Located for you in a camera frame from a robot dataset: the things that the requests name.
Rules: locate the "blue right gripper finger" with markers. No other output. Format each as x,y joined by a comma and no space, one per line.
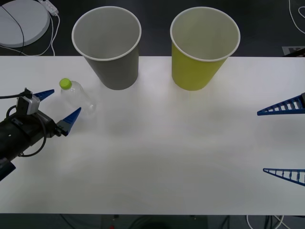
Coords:
289,106
294,176

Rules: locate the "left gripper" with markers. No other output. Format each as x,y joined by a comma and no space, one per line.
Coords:
43,126

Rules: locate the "clear bottle with green cap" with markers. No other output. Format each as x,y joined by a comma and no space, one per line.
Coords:
76,95

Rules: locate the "black and white marker tag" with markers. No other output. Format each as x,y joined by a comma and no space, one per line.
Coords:
291,50

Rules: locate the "grey waste bin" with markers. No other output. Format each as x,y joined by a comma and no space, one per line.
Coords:
116,71

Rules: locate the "white round disc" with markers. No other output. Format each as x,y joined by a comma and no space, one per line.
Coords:
31,23

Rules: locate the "white power strip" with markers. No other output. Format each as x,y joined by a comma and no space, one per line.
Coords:
50,6

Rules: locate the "yellow-green waste bin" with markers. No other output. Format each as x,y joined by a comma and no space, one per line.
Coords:
190,71

